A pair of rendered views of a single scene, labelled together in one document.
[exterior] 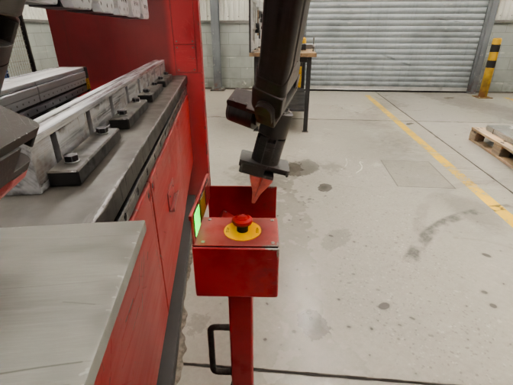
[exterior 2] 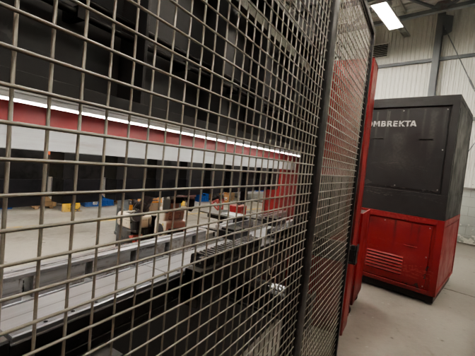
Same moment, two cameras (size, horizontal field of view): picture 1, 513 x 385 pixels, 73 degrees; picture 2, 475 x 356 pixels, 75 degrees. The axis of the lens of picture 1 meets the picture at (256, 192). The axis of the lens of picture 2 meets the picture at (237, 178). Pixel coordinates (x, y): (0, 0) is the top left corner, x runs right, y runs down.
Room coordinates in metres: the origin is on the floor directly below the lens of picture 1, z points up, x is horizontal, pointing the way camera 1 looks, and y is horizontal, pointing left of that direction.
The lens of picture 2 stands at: (1.80, 1.55, 1.36)
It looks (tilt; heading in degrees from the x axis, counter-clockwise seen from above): 3 degrees down; 217
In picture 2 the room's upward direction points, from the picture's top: 6 degrees clockwise
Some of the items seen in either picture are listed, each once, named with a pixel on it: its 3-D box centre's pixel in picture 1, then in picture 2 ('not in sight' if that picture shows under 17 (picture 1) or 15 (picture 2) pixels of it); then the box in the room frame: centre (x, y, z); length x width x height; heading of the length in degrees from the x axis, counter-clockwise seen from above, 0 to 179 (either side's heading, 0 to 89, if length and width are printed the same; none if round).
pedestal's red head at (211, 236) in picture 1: (239, 231); not in sight; (0.62, 0.04, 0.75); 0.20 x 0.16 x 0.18; 179
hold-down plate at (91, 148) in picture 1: (91, 152); not in sight; (0.72, 0.36, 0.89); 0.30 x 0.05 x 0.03; 6
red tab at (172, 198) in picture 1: (173, 193); not in sight; (1.15, 0.31, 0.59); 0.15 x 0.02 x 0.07; 6
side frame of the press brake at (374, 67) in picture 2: not in sight; (311, 192); (-0.88, 0.42, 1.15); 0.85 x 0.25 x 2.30; 96
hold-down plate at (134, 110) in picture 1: (130, 112); not in sight; (1.12, 0.40, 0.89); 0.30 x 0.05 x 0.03; 6
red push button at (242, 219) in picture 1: (242, 224); not in sight; (0.57, 0.03, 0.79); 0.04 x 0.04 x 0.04
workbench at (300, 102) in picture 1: (283, 60); not in sight; (5.00, -0.37, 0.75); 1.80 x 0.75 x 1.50; 175
